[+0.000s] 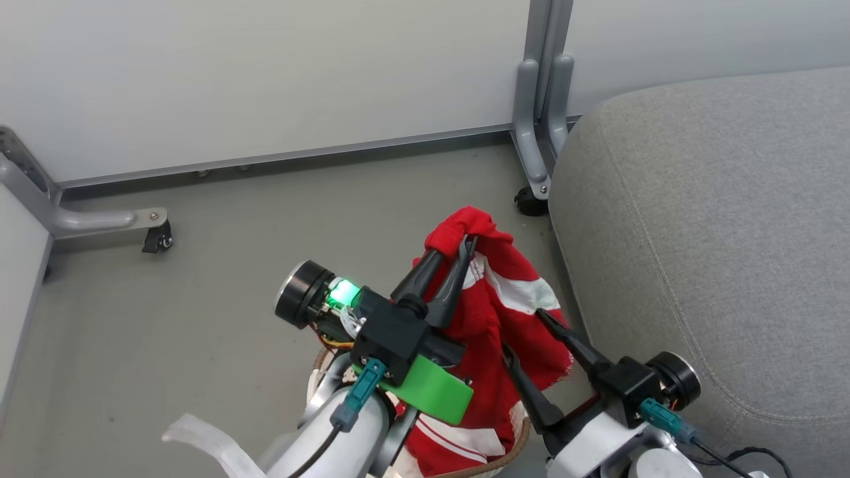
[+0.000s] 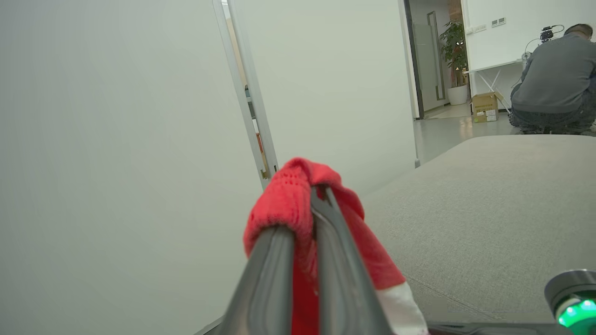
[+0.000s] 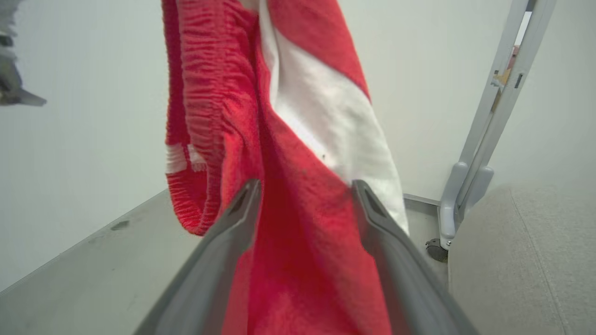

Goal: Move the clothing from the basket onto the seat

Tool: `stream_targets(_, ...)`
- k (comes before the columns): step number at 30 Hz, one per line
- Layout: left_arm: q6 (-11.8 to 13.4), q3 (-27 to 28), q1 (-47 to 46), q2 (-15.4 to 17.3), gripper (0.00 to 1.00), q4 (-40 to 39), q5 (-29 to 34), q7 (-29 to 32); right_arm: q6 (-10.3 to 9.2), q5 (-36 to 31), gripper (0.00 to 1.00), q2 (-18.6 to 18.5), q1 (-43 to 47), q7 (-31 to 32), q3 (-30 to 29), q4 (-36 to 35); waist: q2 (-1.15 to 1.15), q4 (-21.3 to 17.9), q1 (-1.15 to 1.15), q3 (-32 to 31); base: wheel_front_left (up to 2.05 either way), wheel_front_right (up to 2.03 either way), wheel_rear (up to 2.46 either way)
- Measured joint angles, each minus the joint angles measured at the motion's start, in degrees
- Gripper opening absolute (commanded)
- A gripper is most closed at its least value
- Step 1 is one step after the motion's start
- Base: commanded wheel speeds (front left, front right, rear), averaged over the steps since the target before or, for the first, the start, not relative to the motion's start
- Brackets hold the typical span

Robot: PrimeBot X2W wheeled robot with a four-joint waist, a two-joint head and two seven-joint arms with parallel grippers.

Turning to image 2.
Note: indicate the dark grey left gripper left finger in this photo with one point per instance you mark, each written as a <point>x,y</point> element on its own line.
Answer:
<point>267,288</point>

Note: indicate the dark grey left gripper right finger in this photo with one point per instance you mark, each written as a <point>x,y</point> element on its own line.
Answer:
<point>340,288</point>

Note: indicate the red and white garment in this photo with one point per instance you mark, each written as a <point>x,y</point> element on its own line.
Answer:
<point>288,200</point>

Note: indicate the white plant pot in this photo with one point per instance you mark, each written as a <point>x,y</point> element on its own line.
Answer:
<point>457,94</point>

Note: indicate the brown cardboard box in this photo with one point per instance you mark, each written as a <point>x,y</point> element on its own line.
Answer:
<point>484,107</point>

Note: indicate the green potted plant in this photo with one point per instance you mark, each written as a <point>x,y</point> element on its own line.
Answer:
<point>454,46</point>

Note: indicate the white folding table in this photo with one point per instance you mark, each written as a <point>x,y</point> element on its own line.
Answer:
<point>493,67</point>

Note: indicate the person in grey shirt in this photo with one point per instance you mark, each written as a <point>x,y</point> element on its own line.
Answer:
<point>554,74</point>

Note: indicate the black device on table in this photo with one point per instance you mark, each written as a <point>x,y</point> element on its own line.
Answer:
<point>547,34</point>

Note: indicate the grey partition post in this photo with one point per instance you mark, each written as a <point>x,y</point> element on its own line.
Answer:
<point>247,83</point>

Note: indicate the white wall switch plate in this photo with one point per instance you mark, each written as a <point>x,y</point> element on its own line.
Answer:
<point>498,22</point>

